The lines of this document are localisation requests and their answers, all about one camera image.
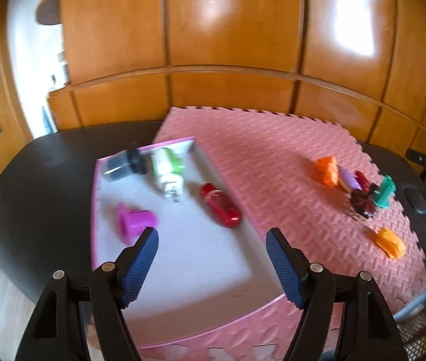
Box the pink rimmed white tray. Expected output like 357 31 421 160
91 137 283 349

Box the red angular block toy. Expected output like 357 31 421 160
354 170 370 192

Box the orange yellow toy car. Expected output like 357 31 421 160
373 227 406 259

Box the green white toy bottle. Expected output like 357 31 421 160
150 147 185 202

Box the magenta plastic cup toy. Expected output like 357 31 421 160
116 202 158 245

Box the black face hole cushion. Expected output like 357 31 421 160
404 186 426 215

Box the pink foam puzzle mat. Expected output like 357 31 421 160
139 108 426 360

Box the orange block toy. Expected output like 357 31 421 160
315 156 339 187

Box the dark maroon spiky toy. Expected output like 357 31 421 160
349 184 378 219

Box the purple oval soap toy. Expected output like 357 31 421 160
338 166 362 193

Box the wooden wardrobe wall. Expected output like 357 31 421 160
0 0 426 204

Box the red toy car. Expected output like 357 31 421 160
200 183 242 228

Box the black leather massage table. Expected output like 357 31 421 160
0 122 426 301

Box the teal castle cup toy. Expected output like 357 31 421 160
370 175 396 209

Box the dark grey jar toy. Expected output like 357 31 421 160
102 145 147 182

